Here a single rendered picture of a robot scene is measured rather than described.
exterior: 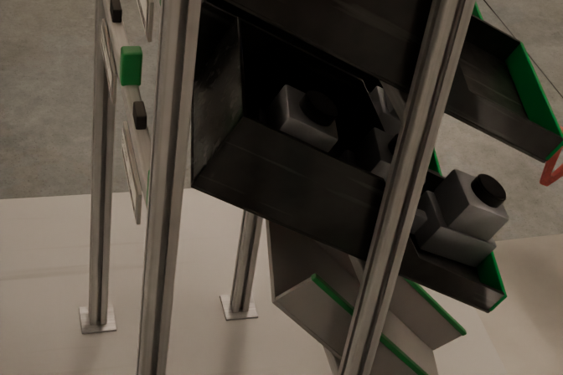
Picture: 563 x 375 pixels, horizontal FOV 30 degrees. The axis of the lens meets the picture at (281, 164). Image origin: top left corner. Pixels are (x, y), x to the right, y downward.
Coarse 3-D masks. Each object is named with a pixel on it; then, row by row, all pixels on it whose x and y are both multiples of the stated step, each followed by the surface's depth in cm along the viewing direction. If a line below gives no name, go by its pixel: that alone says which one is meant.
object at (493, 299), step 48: (240, 48) 78; (288, 48) 84; (192, 96) 84; (240, 96) 74; (336, 96) 87; (192, 144) 79; (240, 144) 73; (288, 144) 74; (336, 144) 90; (240, 192) 76; (288, 192) 76; (336, 192) 77; (432, 192) 94; (336, 240) 80; (432, 288) 84; (480, 288) 84
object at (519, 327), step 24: (504, 240) 144; (528, 240) 144; (552, 240) 145; (504, 264) 140; (528, 264) 141; (552, 264) 141; (504, 288) 137; (528, 288) 137; (552, 288) 138; (480, 312) 133; (504, 312) 133; (528, 312) 134; (552, 312) 134; (504, 336) 130; (528, 336) 130; (552, 336) 131; (504, 360) 127; (528, 360) 127; (552, 360) 128
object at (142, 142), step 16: (112, 32) 89; (112, 48) 89; (128, 96) 82; (400, 96) 72; (128, 112) 81; (400, 112) 72; (144, 144) 78; (144, 160) 76; (144, 176) 75; (144, 192) 74; (352, 256) 84
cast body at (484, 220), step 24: (456, 192) 86; (480, 192) 85; (504, 192) 86; (432, 216) 86; (456, 216) 85; (480, 216) 85; (504, 216) 86; (432, 240) 86; (456, 240) 86; (480, 240) 87
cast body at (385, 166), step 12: (372, 132) 84; (384, 132) 84; (360, 144) 85; (372, 144) 83; (384, 144) 83; (348, 156) 85; (360, 156) 84; (372, 156) 82; (384, 156) 81; (372, 168) 81; (384, 168) 81
